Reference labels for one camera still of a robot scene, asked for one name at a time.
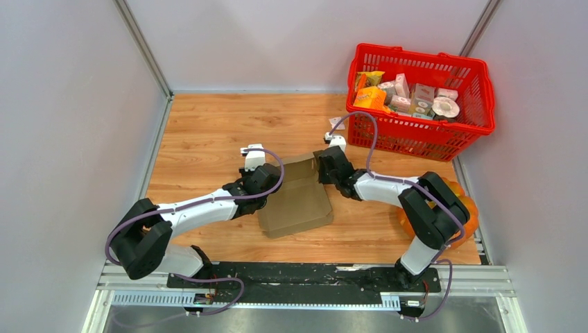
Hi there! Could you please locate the brown cardboard paper box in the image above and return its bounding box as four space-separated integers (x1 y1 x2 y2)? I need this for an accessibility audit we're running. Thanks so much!
258 151 334 239

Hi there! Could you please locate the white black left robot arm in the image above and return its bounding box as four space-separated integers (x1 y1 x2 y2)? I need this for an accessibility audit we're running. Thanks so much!
105 163 283 288

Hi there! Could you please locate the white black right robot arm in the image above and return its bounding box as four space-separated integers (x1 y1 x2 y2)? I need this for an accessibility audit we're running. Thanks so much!
316 146 471 291

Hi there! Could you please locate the orange snack box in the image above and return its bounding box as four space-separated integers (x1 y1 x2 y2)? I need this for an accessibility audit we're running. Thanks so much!
353 86 386 110

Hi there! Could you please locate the white pink carton box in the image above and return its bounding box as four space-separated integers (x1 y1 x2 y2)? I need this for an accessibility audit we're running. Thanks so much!
395 73 410 98

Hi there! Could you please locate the small white paper packet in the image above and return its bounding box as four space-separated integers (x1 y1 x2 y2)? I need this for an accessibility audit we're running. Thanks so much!
329 117 345 130

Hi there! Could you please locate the red plastic shopping basket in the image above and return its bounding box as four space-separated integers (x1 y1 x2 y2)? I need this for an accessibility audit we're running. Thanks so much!
346 43 495 162

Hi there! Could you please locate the yellow snack bag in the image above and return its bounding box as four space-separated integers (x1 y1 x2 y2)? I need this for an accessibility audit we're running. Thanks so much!
354 71 385 91

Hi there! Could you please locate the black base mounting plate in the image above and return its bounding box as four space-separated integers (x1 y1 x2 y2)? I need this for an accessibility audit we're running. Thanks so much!
166 262 441 305

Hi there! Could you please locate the white round tape roll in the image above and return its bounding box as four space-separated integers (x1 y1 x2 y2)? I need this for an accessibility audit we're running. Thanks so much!
431 96 460 118

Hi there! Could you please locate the orange pumpkin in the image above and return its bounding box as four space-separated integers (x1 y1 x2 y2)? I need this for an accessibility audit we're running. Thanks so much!
396 173 479 249

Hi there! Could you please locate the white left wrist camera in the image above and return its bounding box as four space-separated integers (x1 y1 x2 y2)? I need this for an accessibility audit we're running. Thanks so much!
240 144 266 172

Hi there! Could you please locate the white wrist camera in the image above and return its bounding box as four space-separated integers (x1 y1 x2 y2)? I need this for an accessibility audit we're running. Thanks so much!
240 144 266 172
324 132 347 154

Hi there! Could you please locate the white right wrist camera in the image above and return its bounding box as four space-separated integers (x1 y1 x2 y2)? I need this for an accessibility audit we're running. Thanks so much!
324 132 347 154

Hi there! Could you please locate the aluminium frame rail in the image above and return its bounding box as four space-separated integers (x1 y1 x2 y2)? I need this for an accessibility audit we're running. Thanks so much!
83 262 527 332

